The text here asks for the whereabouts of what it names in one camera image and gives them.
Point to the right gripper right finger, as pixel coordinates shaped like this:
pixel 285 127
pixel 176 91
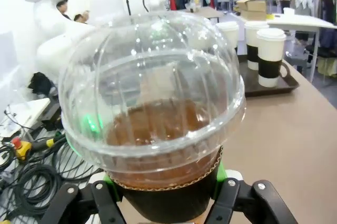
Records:
pixel 250 203

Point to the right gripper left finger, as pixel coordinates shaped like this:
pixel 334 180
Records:
pixel 79 205

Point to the clear dome-lid tea cup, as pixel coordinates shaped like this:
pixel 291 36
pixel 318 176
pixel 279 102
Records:
pixel 158 103

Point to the white lidded paper coffee cup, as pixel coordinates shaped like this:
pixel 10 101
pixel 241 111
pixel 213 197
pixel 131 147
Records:
pixel 251 42
pixel 230 34
pixel 271 58

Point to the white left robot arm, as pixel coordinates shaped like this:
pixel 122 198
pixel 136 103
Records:
pixel 47 11

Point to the brown plastic serving tray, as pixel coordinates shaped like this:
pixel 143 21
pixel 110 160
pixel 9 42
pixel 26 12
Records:
pixel 263 90

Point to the yellow red emergency stop button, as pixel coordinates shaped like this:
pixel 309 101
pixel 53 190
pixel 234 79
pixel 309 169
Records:
pixel 22 147

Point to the white flat device box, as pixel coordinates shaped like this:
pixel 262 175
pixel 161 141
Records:
pixel 29 112

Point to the black cloth bundle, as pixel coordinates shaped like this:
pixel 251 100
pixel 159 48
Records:
pixel 42 83

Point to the white table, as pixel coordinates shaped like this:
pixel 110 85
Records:
pixel 302 21

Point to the open cardboard box stack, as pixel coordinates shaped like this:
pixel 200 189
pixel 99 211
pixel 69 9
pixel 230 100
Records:
pixel 252 8

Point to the brown background table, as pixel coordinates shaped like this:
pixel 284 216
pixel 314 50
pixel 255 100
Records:
pixel 205 13

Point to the small white cup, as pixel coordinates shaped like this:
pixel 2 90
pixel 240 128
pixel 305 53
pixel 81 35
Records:
pixel 289 11

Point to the seated person with black hair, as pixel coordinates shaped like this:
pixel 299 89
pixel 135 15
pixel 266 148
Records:
pixel 63 7

